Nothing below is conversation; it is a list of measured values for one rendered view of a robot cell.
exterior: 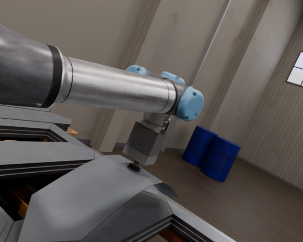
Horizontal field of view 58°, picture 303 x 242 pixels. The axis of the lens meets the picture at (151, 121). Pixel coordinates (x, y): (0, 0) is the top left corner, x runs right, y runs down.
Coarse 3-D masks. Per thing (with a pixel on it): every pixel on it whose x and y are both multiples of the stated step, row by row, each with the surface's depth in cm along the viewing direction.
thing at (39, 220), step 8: (32, 200) 64; (32, 208) 63; (40, 208) 63; (32, 216) 61; (40, 216) 61; (48, 216) 61; (24, 224) 59; (32, 224) 59; (40, 224) 60; (48, 224) 60; (56, 224) 60; (64, 224) 60; (32, 232) 58; (40, 232) 58; (48, 232) 58; (56, 232) 58; (64, 232) 58; (72, 232) 59; (40, 240) 57; (48, 240) 57; (56, 240) 57; (64, 240) 57; (72, 240) 57; (80, 240) 57
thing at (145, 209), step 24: (0, 168) 88; (24, 168) 95; (48, 168) 104; (72, 168) 115; (144, 192) 114; (120, 216) 87; (144, 216) 94; (168, 216) 102; (0, 240) 58; (96, 240) 71; (120, 240) 75; (144, 240) 86; (192, 240) 100
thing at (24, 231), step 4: (24, 228) 58; (20, 232) 57; (24, 232) 58; (28, 232) 58; (20, 236) 57; (24, 236) 57; (28, 236) 57; (32, 236) 57; (20, 240) 56; (24, 240) 56; (28, 240) 56; (32, 240) 56; (36, 240) 56
